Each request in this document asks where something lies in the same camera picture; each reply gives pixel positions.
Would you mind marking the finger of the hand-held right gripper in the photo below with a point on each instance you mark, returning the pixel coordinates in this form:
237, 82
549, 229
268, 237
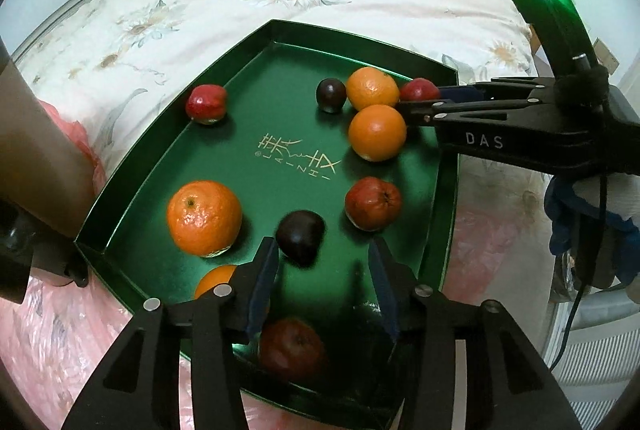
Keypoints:
457, 93
450, 110

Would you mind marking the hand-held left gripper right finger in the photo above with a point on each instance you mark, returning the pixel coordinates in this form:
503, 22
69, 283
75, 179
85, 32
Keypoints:
382, 290

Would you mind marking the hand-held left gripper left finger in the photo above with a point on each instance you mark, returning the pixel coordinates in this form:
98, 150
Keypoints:
262, 285

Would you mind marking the red plum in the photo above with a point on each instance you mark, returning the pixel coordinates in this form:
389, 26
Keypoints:
373, 202
417, 89
206, 104
292, 347

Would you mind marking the orange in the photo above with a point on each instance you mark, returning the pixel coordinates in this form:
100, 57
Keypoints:
377, 133
370, 88
204, 217
212, 280

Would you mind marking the dark purple plum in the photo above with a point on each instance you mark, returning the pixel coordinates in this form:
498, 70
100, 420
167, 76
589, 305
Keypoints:
331, 94
302, 237

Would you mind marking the green tray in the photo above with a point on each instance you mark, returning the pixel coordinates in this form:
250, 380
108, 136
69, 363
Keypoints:
280, 100

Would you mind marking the person's right hand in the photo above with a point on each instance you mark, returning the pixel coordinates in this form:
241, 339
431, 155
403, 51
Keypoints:
562, 220

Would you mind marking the pink plastic sheet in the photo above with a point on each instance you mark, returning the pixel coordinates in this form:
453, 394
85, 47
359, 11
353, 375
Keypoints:
60, 340

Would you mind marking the white slatted panel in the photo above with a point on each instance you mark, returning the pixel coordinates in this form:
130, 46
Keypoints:
600, 350

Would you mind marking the copper and black electric kettle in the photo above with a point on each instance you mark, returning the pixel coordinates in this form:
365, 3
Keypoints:
35, 150

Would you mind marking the white wall socket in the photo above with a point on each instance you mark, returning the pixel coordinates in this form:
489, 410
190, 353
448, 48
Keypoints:
607, 55

